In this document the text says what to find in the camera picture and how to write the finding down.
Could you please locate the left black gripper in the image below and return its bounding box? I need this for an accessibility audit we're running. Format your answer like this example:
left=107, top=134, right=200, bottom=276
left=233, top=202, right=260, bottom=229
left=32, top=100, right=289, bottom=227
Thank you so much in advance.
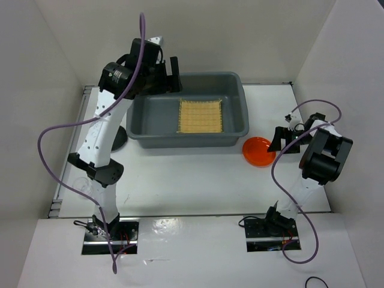
left=142, top=57, right=183, bottom=96

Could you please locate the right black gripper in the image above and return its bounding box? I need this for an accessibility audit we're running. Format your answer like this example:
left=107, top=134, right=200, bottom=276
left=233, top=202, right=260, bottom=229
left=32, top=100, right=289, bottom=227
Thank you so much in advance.
left=267, top=126, right=313, bottom=154

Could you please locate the orange plastic plate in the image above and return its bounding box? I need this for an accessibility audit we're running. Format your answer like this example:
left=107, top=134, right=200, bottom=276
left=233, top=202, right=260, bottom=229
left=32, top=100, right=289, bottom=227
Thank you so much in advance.
left=242, top=137, right=276, bottom=167

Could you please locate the square bamboo mat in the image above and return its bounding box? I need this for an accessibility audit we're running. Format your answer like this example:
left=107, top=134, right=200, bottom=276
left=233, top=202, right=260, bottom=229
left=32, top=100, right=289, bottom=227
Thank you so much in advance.
left=177, top=99, right=223, bottom=134

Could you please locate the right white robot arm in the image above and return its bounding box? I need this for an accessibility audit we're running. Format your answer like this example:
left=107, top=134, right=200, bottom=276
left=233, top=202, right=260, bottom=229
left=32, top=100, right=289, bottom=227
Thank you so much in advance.
left=263, top=113, right=353, bottom=236

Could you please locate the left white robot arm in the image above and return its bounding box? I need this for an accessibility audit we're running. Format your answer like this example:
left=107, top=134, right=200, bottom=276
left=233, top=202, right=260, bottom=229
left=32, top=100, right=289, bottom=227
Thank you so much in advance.
left=68, top=36, right=182, bottom=240

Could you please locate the grey plastic bin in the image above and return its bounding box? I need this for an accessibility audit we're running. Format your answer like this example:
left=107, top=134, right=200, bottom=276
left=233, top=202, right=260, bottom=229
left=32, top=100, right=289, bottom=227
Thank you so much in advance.
left=125, top=71, right=249, bottom=149

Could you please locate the black round plate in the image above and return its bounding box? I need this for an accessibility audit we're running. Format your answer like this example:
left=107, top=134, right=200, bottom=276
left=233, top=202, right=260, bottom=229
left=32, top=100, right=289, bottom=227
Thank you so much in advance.
left=111, top=125, right=128, bottom=152

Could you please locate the clear glass cup near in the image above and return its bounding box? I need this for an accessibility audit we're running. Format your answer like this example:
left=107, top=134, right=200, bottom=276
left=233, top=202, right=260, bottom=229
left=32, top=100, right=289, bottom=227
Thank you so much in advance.
left=72, top=177, right=93, bottom=198

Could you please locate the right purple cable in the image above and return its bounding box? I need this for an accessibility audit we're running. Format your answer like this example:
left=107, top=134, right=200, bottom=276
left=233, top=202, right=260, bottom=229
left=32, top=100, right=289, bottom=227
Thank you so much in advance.
left=270, top=100, right=344, bottom=265

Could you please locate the purple cable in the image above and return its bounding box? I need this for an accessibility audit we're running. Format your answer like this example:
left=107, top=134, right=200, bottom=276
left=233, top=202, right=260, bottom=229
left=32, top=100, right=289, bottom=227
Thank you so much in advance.
left=270, top=100, right=344, bottom=265
left=37, top=11, right=148, bottom=274

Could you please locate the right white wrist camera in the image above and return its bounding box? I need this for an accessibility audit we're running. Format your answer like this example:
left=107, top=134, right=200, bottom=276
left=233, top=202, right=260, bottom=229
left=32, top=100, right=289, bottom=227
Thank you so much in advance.
left=284, top=112, right=301, bottom=131

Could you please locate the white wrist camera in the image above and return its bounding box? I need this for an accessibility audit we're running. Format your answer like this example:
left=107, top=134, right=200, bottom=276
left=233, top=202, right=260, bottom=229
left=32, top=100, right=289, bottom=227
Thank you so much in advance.
left=284, top=112, right=301, bottom=131
left=146, top=36, right=164, bottom=49

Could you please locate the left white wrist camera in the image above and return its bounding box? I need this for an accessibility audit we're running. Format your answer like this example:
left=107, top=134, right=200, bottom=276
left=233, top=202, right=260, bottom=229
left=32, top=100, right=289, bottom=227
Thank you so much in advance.
left=146, top=36, right=164, bottom=49

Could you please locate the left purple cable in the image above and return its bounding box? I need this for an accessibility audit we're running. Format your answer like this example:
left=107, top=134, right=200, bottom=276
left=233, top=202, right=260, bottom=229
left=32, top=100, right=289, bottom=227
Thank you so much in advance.
left=37, top=11, right=148, bottom=274

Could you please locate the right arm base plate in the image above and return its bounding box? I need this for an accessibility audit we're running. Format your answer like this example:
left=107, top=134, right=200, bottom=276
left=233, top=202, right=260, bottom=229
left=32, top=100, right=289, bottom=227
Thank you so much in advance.
left=238, top=215, right=301, bottom=253

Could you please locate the aluminium table edge rail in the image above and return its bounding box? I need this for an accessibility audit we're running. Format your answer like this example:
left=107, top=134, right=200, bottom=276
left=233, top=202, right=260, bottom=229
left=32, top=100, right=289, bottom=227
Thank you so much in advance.
left=47, top=85, right=95, bottom=218

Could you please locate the black cable loop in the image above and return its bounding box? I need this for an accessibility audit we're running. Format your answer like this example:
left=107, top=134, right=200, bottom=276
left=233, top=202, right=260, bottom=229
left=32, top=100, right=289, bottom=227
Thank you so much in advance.
left=305, top=276, right=328, bottom=288

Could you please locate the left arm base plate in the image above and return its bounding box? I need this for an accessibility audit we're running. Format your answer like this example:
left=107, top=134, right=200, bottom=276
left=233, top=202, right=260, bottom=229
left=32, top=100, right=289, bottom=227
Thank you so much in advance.
left=73, top=218, right=139, bottom=255

